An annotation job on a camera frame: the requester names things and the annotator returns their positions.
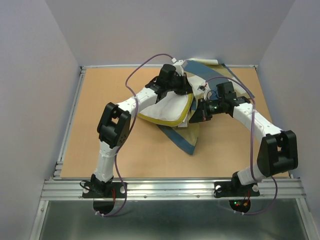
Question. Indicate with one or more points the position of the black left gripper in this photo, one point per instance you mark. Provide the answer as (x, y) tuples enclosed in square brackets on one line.
[(185, 87)]

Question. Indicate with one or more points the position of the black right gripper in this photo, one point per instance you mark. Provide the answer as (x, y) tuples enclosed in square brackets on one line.
[(198, 116)]

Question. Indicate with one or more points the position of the white pillow yellow edge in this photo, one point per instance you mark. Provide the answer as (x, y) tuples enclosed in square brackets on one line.
[(175, 110)]

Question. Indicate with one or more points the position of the blue beige white plaid pillowcase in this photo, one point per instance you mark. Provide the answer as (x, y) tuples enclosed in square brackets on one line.
[(186, 138)]

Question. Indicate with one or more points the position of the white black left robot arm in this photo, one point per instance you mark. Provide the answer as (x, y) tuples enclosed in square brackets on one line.
[(118, 119)]

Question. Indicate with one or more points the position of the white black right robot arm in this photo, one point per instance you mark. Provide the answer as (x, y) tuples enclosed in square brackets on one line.
[(278, 152)]

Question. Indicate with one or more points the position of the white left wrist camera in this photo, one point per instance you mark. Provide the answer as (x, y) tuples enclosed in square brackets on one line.
[(179, 66)]

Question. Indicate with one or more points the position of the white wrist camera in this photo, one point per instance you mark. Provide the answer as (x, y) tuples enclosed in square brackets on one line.
[(202, 88), (179, 66)]

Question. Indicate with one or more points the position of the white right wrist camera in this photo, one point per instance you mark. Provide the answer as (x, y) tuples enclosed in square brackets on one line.
[(202, 88)]

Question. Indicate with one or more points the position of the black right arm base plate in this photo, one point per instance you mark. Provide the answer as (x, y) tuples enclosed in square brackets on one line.
[(225, 189)]

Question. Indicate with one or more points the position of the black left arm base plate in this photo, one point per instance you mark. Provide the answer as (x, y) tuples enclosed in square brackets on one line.
[(111, 190)]

